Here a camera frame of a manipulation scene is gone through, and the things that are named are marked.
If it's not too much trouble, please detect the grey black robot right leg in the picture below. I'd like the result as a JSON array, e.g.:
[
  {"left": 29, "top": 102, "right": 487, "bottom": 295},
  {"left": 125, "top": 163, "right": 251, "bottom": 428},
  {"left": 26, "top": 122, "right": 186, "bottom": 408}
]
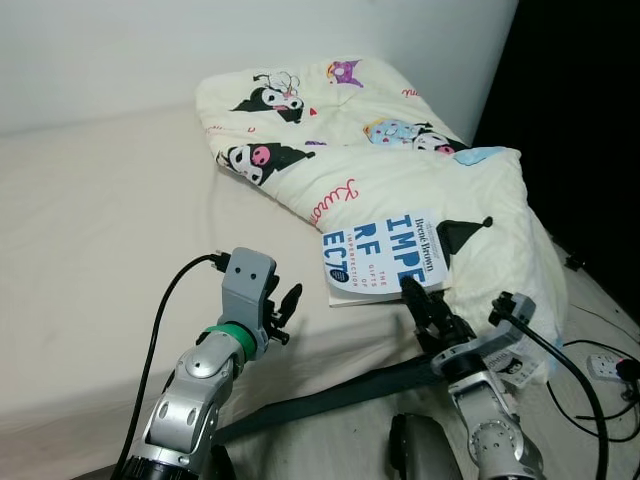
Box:
[{"left": 388, "top": 412, "right": 457, "bottom": 480}]

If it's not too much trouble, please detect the black floor cable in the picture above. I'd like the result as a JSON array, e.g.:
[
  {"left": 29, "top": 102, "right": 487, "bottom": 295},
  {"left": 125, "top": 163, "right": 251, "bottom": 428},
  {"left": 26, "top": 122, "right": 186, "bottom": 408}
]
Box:
[{"left": 544, "top": 338, "right": 640, "bottom": 443}]

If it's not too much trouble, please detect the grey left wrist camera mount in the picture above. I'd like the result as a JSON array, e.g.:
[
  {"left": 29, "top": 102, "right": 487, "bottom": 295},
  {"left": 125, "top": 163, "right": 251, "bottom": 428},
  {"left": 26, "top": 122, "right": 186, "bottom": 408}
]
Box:
[{"left": 220, "top": 248, "right": 279, "bottom": 337}]

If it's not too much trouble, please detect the beige bed mattress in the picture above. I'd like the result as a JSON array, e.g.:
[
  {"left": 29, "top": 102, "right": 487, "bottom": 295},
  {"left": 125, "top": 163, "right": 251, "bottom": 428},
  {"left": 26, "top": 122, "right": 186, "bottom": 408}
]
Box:
[{"left": 0, "top": 105, "right": 601, "bottom": 477}]

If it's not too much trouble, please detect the white power strip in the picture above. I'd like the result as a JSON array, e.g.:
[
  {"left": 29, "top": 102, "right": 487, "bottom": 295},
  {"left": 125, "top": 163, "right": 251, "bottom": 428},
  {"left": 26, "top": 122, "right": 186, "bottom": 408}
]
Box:
[{"left": 588, "top": 351, "right": 627, "bottom": 382}]

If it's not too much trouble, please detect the white blue lettered book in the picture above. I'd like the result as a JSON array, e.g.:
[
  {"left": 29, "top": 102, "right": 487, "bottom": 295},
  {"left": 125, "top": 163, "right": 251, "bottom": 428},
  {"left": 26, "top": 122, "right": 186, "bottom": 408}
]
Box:
[{"left": 321, "top": 210, "right": 452, "bottom": 307}]

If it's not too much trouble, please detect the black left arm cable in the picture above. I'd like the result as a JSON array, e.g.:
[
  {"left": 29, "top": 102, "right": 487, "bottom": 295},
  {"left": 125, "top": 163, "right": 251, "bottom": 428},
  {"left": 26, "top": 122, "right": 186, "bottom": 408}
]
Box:
[{"left": 114, "top": 253, "right": 230, "bottom": 479}]

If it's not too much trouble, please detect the dark teal bed frame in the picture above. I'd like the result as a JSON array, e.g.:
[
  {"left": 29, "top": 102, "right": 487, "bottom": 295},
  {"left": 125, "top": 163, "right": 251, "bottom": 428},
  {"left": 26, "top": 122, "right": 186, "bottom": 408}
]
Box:
[{"left": 213, "top": 354, "right": 453, "bottom": 445}]

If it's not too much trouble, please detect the cream cartoon print blanket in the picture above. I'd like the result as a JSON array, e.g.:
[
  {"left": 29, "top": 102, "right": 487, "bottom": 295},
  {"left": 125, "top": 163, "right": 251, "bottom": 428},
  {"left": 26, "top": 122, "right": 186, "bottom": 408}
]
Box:
[{"left": 195, "top": 57, "right": 570, "bottom": 387}]

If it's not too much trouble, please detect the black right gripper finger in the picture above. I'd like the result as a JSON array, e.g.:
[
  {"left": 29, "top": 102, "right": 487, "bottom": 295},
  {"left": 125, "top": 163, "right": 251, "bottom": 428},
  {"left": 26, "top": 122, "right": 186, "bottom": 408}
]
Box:
[{"left": 400, "top": 275, "right": 441, "bottom": 327}]

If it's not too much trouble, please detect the black robot left leg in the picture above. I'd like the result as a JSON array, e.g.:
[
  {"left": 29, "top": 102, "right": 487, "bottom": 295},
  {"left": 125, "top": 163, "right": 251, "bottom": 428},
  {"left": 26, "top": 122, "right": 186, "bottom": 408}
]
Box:
[{"left": 205, "top": 447, "right": 238, "bottom": 480}]

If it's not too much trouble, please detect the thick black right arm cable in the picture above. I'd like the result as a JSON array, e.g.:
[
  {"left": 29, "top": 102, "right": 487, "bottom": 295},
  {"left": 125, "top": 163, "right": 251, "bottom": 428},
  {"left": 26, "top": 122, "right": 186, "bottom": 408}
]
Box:
[{"left": 489, "top": 299, "right": 612, "bottom": 480}]

